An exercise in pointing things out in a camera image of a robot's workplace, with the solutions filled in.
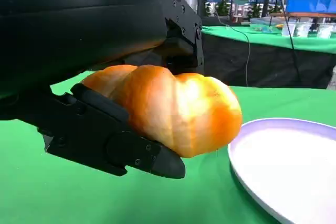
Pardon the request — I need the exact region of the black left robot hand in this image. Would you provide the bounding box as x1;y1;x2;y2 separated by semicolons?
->
0;0;204;179

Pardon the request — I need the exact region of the orange toy bread roll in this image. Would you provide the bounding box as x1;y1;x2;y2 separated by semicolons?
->
79;64;243;159

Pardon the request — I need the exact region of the green cloth on workshop table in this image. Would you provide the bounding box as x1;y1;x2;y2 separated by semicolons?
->
201;24;336;55

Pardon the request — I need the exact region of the clear plastic cup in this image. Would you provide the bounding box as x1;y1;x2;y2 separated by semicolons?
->
291;22;310;38
316;23;335;39

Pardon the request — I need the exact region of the lilac plate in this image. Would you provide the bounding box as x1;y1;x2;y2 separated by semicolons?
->
227;118;336;224

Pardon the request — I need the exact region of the thin white cable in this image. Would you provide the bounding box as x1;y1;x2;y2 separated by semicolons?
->
225;24;252;86

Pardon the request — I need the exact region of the thin black cable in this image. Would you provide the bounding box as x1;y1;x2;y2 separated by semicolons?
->
273;0;303;83

